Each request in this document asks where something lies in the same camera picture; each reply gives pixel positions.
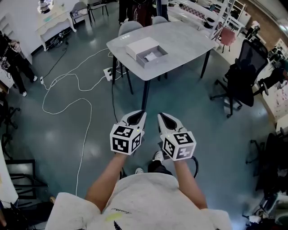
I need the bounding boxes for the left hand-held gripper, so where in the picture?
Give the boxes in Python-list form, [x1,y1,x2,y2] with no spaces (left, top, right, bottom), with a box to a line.
[109,110,147,156]

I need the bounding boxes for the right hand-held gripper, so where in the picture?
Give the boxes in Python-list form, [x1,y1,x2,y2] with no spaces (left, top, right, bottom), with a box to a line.
[157,112,197,162]

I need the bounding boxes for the white box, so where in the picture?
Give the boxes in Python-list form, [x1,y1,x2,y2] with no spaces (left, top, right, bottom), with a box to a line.
[125,36,169,69]

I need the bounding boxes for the person's right forearm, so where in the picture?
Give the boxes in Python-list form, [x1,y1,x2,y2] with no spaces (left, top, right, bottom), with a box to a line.
[173,159,208,211]

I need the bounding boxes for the person's left forearm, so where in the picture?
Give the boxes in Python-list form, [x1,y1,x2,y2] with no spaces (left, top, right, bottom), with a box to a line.
[85,153,128,213]

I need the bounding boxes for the person's black trousers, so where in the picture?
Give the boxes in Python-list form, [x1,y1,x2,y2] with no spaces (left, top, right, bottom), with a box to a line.
[147,160,173,176]

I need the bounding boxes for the white power strip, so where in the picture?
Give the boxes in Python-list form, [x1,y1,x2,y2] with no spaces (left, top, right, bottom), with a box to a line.
[103,66,115,83]

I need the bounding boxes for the person's light grey shirt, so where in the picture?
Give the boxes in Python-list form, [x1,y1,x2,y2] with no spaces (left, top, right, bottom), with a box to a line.
[45,172,232,230]

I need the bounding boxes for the grey marble table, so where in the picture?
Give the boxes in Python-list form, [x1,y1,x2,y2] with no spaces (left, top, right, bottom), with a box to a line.
[106,21,216,111]

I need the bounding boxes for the black mesh office chair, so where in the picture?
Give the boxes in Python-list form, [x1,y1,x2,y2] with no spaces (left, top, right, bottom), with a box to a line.
[210,39,269,119]

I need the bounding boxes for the grey dining chair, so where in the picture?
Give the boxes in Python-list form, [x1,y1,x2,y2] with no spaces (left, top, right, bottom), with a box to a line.
[152,16,169,25]
[117,21,144,37]

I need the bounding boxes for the pink chair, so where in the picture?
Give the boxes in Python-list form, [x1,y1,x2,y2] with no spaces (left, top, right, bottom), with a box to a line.
[219,27,237,54]

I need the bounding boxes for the white long table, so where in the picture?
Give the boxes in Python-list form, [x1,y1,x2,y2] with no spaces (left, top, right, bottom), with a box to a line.
[167,0,222,31]

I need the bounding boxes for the white metal rack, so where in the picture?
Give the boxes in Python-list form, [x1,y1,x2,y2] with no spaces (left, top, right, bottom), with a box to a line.
[210,0,248,42]

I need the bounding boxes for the white vanity desk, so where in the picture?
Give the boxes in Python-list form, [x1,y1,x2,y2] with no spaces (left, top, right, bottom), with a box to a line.
[35,10,77,52]

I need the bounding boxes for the oval mirror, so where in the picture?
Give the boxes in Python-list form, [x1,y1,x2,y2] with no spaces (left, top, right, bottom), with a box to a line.
[37,0,54,15]

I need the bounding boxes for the thin black cable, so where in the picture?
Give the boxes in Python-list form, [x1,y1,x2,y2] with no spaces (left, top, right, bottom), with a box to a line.
[111,82,119,124]

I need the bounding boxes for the long white cable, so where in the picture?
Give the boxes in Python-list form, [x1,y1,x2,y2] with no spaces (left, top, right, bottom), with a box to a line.
[41,48,113,196]

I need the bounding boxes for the black frame chair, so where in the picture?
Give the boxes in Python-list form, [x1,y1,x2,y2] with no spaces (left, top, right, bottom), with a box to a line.
[86,0,109,19]
[69,1,93,27]

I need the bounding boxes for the black metal frame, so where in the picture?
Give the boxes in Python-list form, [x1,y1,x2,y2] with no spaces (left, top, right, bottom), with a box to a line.
[4,159,49,204]

